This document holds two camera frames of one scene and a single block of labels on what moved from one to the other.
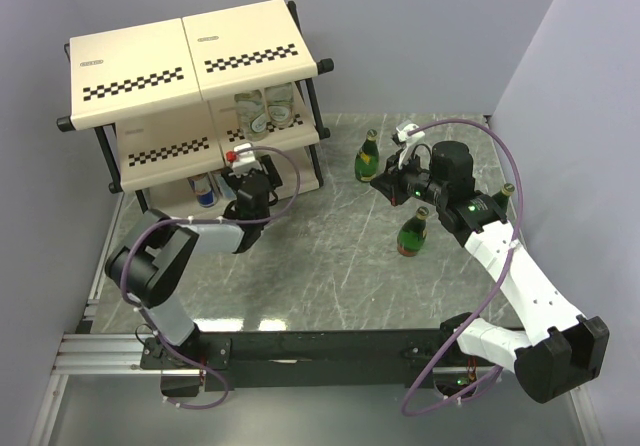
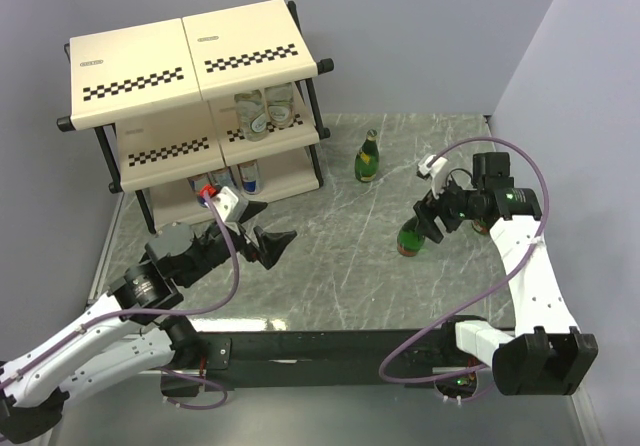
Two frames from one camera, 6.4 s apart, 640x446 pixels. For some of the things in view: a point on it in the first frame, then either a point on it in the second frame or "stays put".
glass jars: (252, 114) stays put
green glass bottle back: (366, 162) stays put
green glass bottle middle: (413, 233) stays put
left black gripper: (271, 173) to (271, 244)
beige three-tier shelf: (174, 97) stays put
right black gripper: (389, 188) to (426, 216)
